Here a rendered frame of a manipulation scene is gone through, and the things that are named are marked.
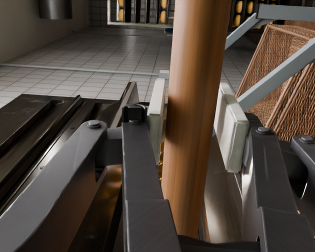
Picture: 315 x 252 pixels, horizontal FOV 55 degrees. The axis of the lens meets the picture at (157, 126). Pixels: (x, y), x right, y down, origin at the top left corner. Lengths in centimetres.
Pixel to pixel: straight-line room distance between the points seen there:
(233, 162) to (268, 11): 91
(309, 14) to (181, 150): 94
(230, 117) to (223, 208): 87
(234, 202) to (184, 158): 85
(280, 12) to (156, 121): 93
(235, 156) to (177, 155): 4
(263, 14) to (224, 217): 64
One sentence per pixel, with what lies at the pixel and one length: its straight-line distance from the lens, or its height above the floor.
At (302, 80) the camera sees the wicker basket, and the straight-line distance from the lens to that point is 116.
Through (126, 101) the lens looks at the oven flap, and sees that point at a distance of 141.
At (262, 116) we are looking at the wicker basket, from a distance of 163.
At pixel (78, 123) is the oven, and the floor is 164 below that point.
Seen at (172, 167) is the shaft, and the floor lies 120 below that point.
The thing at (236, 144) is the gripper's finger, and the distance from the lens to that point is 16.
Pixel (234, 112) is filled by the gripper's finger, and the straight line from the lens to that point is 16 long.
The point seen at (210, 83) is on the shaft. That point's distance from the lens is 17.
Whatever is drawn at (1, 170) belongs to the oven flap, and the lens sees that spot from 124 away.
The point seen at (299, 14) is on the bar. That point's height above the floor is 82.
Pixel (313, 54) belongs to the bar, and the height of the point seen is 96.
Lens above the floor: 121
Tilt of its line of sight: 2 degrees up
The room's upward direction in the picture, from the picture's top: 86 degrees counter-clockwise
